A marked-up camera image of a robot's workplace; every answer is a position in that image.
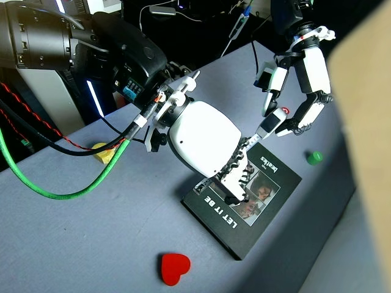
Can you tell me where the grey table cloth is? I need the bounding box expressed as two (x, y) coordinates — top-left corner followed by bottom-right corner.
(0, 41), (367, 293)

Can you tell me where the red heart block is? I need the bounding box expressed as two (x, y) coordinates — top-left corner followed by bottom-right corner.
(158, 252), (192, 287)

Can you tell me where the green cylinder block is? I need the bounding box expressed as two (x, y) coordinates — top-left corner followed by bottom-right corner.
(306, 150), (324, 166)

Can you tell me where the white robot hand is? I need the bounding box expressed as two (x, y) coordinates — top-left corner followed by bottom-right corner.
(252, 47), (334, 138)
(167, 99), (253, 206)

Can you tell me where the beige blurred panel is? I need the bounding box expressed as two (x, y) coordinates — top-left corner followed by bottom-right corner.
(325, 0), (391, 293)

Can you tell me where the black Let It Be album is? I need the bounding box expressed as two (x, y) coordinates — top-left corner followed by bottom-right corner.
(181, 139), (303, 261)

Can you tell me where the grey flat box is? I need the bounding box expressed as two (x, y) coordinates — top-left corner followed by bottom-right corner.
(148, 5), (177, 16)

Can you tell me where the yellow block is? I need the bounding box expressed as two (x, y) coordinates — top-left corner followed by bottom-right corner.
(91, 142), (119, 165)

